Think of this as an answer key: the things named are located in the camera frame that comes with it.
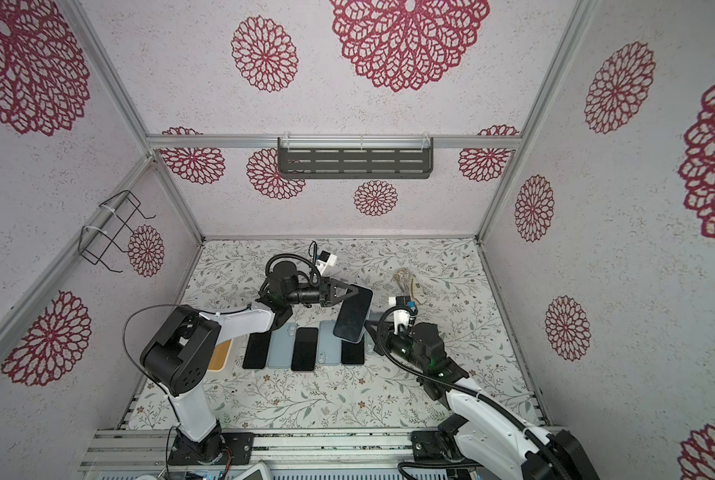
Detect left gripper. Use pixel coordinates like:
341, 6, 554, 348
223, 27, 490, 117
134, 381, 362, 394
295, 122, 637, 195
286, 276, 359, 308

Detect black phone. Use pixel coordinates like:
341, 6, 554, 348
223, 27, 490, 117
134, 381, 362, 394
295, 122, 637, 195
340, 339, 365, 366
333, 284, 373, 344

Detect pale green phone case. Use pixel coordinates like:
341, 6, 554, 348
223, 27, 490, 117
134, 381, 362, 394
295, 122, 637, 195
365, 312, 393, 339
316, 320, 342, 366
266, 323, 298, 370

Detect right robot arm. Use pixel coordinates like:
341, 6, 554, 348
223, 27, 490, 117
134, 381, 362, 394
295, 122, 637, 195
365, 321, 599, 479

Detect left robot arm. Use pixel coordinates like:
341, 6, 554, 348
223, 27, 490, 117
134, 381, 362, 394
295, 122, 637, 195
138, 253, 373, 465

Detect crumpled clear plastic bag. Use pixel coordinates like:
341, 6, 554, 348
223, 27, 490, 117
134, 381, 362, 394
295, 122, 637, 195
393, 268, 429, 304

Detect white wooden-top tissue box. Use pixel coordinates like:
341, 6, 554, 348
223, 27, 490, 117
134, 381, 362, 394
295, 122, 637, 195
207, 340, 232, 372

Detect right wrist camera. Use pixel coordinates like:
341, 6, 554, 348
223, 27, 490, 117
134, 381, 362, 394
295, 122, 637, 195
389, 295, 417, 335

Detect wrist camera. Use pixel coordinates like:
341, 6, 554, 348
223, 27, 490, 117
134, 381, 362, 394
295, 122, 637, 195
389, 295, 417, 335
314, 250, 337, 275

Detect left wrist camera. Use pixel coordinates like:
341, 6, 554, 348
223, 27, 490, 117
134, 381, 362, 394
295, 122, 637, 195
314, 250, 337, 275

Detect grey metal wall shelf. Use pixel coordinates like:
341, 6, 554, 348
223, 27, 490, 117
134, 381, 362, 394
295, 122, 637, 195
276, 137, 435, 180

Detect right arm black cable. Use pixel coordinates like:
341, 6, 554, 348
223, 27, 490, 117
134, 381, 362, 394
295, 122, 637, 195
376, 305, 575, 480

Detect black wire wall rack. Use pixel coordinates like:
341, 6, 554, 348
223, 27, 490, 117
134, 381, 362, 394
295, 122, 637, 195
76, 189, 155, 274

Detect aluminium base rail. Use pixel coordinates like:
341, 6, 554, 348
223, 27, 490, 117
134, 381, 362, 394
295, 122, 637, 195
80, 427, 551, 480

